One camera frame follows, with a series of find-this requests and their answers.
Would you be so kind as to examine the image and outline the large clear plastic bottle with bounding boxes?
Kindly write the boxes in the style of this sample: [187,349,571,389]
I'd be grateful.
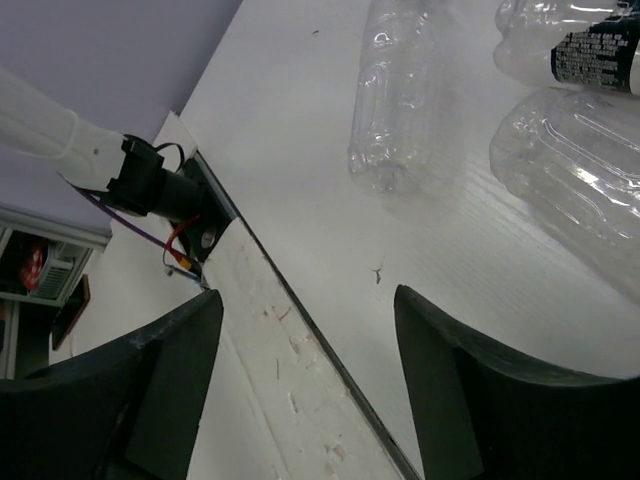
[489,88,639,300]

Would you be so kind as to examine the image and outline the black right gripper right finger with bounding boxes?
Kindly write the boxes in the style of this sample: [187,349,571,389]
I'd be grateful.
[394,285,639,479]

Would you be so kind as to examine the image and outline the clear unlabelled plastic bottle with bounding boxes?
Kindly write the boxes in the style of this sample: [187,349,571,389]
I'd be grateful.
[348,1,433,194]

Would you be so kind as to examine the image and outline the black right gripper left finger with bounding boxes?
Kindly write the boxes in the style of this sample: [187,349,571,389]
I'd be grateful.
[1,290,223,479]

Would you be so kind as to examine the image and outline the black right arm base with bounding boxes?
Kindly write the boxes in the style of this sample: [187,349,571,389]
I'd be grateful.
[98,135,235,285]

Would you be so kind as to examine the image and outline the dark label plastic bottle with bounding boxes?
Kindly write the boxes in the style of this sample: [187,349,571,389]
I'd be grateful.
[493,1,639,96]

